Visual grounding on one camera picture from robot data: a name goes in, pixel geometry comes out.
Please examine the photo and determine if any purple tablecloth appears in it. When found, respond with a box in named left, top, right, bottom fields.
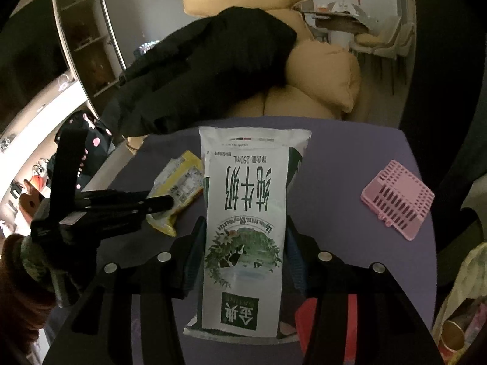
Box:
left=45, top=116, right=439, bottom=365

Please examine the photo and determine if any dark blue curtain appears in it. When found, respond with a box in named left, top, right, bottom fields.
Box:
left=399, top=0, right=487, bottom=252

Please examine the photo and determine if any white curved counter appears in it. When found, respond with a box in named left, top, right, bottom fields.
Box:
left=0, top=71, right=93, bottom=236

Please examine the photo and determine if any yellow sofa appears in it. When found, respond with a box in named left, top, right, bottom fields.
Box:
left=125, top=0, right=363, bottom=153

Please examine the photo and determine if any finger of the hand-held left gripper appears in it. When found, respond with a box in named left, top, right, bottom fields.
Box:
left=77, top=189, right=150, bottom=208
left=81, top=196, right=174, bottom=239

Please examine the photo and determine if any yellow snack wrapper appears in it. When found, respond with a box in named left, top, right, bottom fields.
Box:
left=146, top=150, right=206, bottom=237

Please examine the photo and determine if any white green milk pouch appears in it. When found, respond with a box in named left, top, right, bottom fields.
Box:
left=183, top=125, right=314, bottom=341

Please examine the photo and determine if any black jacket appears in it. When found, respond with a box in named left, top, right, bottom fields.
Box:
left=100, top=6, right=298, bottom=138

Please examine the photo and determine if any wooden shelf unit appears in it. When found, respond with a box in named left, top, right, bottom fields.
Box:
left=51, top=0, right=129, bottom=112

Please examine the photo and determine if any dining table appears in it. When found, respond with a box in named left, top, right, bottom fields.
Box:
left=294, top=0, right=372, bottom=47

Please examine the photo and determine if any beige dining chair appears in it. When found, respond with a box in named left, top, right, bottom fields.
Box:
left=349, top=14, right=416, bottom=96

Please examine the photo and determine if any iridescent shiny bag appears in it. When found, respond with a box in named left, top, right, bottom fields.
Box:
left=133, top=40, right=159, bottom=56

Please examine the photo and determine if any black bag with pink dots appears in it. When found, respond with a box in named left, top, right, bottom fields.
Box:
left=47, top=110, right=114, bottom=191

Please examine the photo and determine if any person's left forearm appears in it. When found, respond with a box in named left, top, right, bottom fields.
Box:
left=0, top=232, right=83, bottom=365

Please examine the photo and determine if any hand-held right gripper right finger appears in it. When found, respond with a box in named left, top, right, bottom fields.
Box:
left=282, top=216, right=446, bottom=365

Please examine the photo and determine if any bin with white liner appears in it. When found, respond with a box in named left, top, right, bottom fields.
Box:
left=431, top=241, right=487, bottom=365

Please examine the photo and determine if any pink plastic basket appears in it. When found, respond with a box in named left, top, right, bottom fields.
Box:
left=360, top=159, right=435, bottom=242

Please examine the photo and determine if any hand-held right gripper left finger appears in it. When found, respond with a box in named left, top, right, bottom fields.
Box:
left=43, top=216, right=208, bottom=365

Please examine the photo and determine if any orange red packet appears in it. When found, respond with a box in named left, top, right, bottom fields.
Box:
left=294, top=296, right=359, bottom=365

